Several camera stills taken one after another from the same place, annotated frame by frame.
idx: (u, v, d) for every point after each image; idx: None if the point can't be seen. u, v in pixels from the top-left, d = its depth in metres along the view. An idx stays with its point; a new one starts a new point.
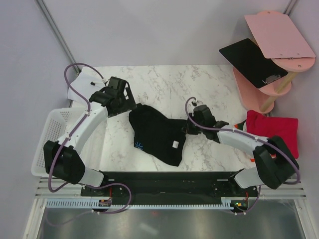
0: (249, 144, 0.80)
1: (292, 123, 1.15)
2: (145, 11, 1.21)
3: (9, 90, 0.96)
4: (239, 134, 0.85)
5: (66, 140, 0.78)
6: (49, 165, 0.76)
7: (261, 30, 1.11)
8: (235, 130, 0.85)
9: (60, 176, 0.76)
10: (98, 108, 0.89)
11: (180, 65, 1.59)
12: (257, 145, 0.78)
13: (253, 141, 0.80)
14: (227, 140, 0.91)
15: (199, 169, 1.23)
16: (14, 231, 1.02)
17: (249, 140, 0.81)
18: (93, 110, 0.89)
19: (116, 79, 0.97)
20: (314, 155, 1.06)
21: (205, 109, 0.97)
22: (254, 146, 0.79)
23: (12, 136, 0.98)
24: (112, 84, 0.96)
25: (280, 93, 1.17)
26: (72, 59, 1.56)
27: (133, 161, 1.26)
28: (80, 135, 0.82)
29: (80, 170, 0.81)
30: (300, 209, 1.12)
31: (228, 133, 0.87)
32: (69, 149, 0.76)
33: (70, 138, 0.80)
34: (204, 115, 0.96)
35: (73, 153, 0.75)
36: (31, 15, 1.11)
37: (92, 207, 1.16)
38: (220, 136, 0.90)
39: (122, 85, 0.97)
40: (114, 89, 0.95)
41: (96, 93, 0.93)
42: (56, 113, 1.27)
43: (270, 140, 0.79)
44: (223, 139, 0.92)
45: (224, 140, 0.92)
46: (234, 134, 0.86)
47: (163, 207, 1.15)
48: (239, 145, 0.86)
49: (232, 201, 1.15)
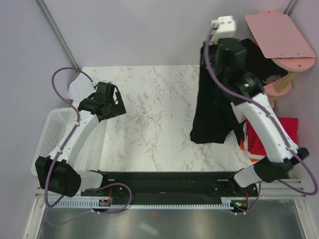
0: (278, 149, 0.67)
1: (293, 122, 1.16)
2: (145, 10, 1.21)
3: (9, 89, 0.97)
4: (272, 124, 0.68)
5: (59, 154, 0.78)
6: (43, 180, 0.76)
7: (261, 31, 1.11)
8: (270, 116, 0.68)
9: (56, 189, 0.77)
10: (87, 116, 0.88)
11: (180, 65, 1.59)
12: (286, 155, 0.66)
13: (284, 148, 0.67)
14: (246, 112, 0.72)
15: (199, 169, 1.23)
16: (14, 232, 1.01)
17: (281, 142, 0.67)
18: (83, 119, 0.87)
19: (104, 85, 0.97)
20: (313, 155, 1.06)
21: (239, 52, 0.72)
22: (283, 155, 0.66)
23: (12, 135, 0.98)
24: (101, 89, 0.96)
25: (279, 93, 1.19)
26: (72, 59, 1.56)
27: (133, 161, 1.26)
28: (73, 147, 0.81)
29: (77, 182, 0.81)
30: (300, 209, 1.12)
31: (261, 114, 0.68)
32: (62, 164, 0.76)
33: (61, 151, 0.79)
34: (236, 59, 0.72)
35: (66, 168, 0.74)
36: (31, 14, 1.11)
37: (92, 207, 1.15)
38: (245, 107, 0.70)
39: (110, 90, 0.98)
40: (103, 95, 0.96)
41: (85, 100, 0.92)
42: (56, 113, 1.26)
43: (300, 151, 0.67)
44: (241, 108, 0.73)
45: (242, 109, 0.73)
46: (268, 120, 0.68)
47: (164, 207, 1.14)
48: (259, 131, 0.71)
49: (232, 201, 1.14)
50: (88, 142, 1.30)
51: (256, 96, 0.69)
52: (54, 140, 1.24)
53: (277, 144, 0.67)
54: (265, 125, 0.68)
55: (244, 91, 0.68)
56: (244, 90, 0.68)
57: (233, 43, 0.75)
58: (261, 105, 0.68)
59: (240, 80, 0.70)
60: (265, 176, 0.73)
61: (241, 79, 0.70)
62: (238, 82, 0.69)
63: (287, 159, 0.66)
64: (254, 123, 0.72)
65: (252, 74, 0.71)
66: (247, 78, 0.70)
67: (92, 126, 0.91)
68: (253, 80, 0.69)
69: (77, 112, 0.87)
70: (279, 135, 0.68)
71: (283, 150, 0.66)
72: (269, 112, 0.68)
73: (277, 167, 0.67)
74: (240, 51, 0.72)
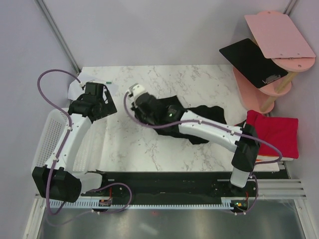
0: (226, 139, 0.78)
1: (292, 123, 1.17)
2: (145, 10, 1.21)
3: (9, 89, 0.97)
4: (207, 125, 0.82)
5: (55, 163, 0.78)
6: (43, 189, 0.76)
7: (260, 31, 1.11)
8: (201, 121, 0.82)
9: (57, 197, 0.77)
10: (79, 120, 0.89)
11: (180, 65, 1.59)
12: (236, 139, 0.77)
13: (229, 135, 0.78)
14: (188, 131, 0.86)
15: (199, 169, 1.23)
16: (14, 232, 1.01)
17: (225, 133, 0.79)
18: (76, 123, 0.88)
19: (92, 85, 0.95)
20: (313, 155, 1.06)
21: (149, 99, 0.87)
22: (233, 141, 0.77)
23: (12, 135, 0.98)
24: (89, 90, 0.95)
25: (279, 93, 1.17)
26: (72, 59, 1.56)
27: (133, 161, 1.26)
28: (68, 153, 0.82)
29: (77, 187, 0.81)
30: (300, 209, 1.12)
31: (195, 124, 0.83)
32: (61, 171, 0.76)
33: (58, 159, 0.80)
34: (152, 106, 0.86)
35: (65, 175, 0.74)
36: (31, 14, 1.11)
37: (92, 207, 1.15)
38: (185, 129, 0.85)
39: (100, 90, 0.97)
40: (92, 95, 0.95)
41: (74, 103, 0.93)
42: (56, 113, 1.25)
43: (244, 130, 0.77)
44: (184, 131, 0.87)
45: (186, 131, 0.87)
46: (202, 124, 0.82)
47: (163, 207, 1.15)
48: (207, 137, 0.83)
49: (232, 201, 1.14)
50: (88, 142, 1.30)
51: (183, 117, 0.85)
52: (54, 140, 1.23)
53: (223, 136, 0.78)
54: (202, 129, 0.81)
55: (173, 119, 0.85)
56: (171, 119, 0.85)
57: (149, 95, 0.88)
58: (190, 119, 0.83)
59: (166, 114, 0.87)
60: (242, 165, 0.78)
61: (167, 113, 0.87)
62: (165, 117, 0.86)
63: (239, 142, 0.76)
64: (198, 135, 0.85)
65: (172, 106, 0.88)
66: (171, 111, 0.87)
67: (86, 128, 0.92)
68: (175, 109, 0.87)
69: (68, 116, 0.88)
70: (219, 129, 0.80)
71: (230, 138, 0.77)
72: (198, 119, 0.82)
73: (237, 153, 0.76)
74: (151, 98, 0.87)
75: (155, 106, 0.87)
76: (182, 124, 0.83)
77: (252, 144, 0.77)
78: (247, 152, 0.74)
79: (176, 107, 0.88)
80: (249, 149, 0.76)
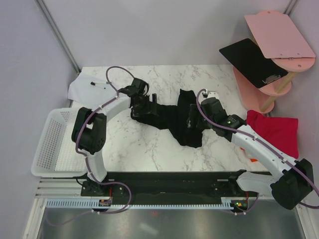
0: (274, 165, 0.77)
1: (293, 122, 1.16)
2: (145, 11, 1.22)
3: (8, 89, 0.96)
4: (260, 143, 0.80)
5: (98, 109, 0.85)
6: (77, 128, 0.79)
7: (261, 31, 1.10)
8: (256, 138, 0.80)
9: (82, 144, 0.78)
10: (124, 96, 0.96)
11: (180, 65, 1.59)
12: (284, 168, 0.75)
13: (279, 162, 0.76)
14: (240, 144, 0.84)
15: (199, 169, 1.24)
16: (14, 231, 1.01)
17: (275, 158, 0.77)
18: (121, 96, 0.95)
19: (138, 80, 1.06)
20: (313, 155, 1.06)
21: (214, 102, 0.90)
22: (280, 169, 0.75)
23: (12, 135, 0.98)
24: (135, 83, 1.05)
25: (280, 93, 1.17)
26: (72, 59, 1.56)
27: (133, 161, 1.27)
28: (110, 109, 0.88)
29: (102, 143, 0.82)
30: (300, 209, 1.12)
31: (248, 139, 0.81)
32: (100, 114, 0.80)
33: (101, 108, 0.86)
34: (213, 108, 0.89)
35: (102, 119, 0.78)
36: (31, 14, 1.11)
37: (92, 207, 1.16)
38: (236, 138, 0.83)
39: (142, 86, 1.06)
40: (136, 88, 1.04)
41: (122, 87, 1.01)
42: (56, 113, 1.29)
43: (297, 163, 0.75)
44: (235, 141, 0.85)
45: (237, 143, 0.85)
46: (255, 142, 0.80)
47: (163, 206, 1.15)
48: (257, 156, 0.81)
49: (232, 201, 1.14)
50: None
51: (240, 128, 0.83)
52: (54, 139, 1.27)
53: (272, 160, 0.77)
54: (256, 148, 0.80)
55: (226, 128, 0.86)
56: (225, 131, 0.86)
57: (219, 104, 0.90)
58: (246, 133, 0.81)
59: (224, 120, 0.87)
60: (286, 200, 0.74)
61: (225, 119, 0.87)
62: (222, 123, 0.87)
63: (287, 172, 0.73)
64: (247, 150, 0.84)
65: (234, 115, 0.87)
66: (231, 119, 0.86)
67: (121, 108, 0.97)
68: (237, 120, 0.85)
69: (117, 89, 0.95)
70: (271, 152, 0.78)
71: (279, 165, 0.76)
72: (254, 135, 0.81)
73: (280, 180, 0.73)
74: (216, 102, 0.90)
75: (223, 112, 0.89)
76: (237, 134, 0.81)
77: (303, 182, 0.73)
78: (293, 186, 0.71)
79: (236, 117, 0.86)
80: (297, 185, 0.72)
